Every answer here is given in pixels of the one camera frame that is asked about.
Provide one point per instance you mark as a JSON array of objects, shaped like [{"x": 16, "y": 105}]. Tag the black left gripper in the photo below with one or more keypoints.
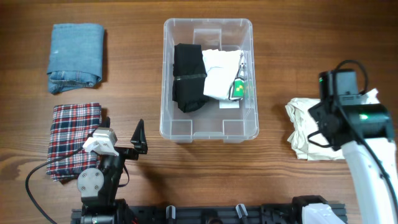
[{"x": 139, "y": 142}]

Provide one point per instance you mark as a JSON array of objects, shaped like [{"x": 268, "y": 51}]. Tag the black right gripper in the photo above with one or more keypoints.
[{"x": 316, "y": 111}]

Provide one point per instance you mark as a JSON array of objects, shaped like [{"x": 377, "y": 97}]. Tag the cream garment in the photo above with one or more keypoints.
[{"x": 304, "y": 124}]

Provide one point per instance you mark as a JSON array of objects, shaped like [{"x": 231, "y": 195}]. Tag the black garment with tape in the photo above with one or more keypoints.
[{"x": 189, "y": 77}]

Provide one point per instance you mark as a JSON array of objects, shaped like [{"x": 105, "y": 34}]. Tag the white printed t-shirt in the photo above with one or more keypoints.
[{"x": 224, "y": 74}]

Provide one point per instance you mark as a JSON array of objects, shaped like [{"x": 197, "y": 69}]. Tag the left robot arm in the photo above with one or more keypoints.
[{"x": 98, "y": 186}]

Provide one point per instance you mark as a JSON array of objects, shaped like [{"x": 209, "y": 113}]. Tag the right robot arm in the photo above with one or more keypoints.
[{"x": 364, "y": 134}]

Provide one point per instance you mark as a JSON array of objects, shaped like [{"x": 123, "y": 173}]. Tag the clear plastic storage container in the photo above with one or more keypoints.
[{"x": 212, "y": 121}]

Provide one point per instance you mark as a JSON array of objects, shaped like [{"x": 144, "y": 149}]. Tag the white label in container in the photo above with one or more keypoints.
[{"x": 226, "y": 104}]

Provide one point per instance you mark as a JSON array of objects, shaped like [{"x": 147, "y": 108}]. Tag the folded red plaid shirt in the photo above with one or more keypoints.
[{"x": 70, "y": 128}]

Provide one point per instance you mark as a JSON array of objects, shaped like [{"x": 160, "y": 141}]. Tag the folded blue denim jeans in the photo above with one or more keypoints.
[{"x": 76, "y": 57}]

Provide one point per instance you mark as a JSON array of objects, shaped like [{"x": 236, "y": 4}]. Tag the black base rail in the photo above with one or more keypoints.
[{"x": 265, "y": 214}]

